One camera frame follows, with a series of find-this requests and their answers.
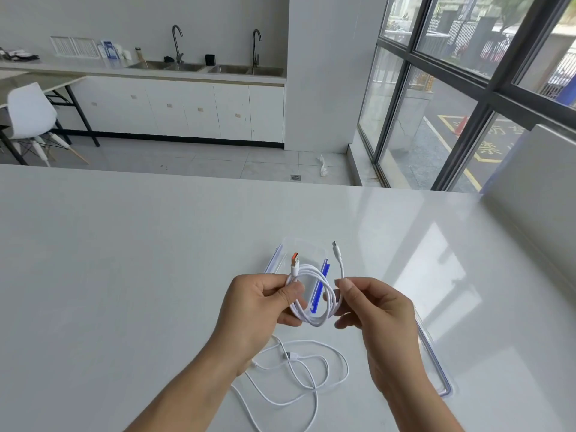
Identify person's left hand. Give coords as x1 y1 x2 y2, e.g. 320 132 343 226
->
211 273 307 376

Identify person's right hand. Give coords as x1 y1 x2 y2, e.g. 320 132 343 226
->
334 276 431 397

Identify clear container with blue clips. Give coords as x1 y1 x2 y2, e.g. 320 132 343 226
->
263 236 334 313

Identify person's left forearm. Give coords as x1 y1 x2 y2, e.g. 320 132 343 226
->
125 350 246 432

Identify clear container lid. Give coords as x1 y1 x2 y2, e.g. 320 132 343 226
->
412 305 453 398

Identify white kitchen cabinet counter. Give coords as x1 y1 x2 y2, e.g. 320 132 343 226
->
0 58 287 148

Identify steel sink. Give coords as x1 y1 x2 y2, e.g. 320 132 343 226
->
208 64 285 78
125 60 209 73

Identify white plastic chair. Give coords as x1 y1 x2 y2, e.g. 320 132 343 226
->
7 82 90 168

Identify beige table black legs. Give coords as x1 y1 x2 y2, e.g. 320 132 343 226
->
0 71 101 166

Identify white slatted rack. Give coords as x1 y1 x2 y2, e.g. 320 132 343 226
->
50 36 101 58

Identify black tray with items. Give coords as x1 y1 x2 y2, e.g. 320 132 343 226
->
0 47 40 62

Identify dark window frame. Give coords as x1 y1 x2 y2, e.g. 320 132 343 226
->
356 0 576 193

